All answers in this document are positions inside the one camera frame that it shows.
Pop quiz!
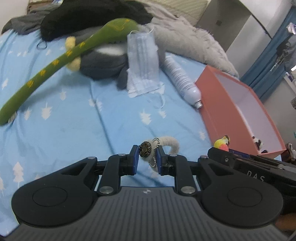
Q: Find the white fluffy ring keychain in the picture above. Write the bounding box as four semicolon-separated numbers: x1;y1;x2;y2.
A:
138;136;181;174

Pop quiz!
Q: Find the small panda plush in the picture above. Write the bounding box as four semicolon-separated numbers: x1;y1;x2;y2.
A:
252;136;268;153

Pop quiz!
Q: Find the pink feather toy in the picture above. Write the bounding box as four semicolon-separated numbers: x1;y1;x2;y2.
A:
214;135;230;152

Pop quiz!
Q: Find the light blue face mask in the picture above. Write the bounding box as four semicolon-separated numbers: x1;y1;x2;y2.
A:
126;26;165;109

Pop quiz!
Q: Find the person right hand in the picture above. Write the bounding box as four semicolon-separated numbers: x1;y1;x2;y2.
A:
275;213;296;232

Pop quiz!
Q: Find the orange cardboard box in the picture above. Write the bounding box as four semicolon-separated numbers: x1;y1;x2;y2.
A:
195;66;286;158

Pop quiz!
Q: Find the white spray can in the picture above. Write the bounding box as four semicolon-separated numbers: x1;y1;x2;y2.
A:
163;55;203;109

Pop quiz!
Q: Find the grey penguin plush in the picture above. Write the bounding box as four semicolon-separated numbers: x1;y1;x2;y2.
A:
65;22;167;90

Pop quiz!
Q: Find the blue curtain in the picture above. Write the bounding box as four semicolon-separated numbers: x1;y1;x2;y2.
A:
240;6;295;102

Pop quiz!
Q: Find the grey duvet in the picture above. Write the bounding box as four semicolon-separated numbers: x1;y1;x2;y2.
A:
141;1;239;78

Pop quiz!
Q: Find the long green plush stick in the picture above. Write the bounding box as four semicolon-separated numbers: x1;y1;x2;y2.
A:
1;18;139;125

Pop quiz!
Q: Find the black clothing pile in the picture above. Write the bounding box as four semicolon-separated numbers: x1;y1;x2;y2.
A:
40;0;153;42

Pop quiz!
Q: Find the dark grey blanket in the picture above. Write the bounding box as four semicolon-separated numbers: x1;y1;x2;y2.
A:
1;4;60;35

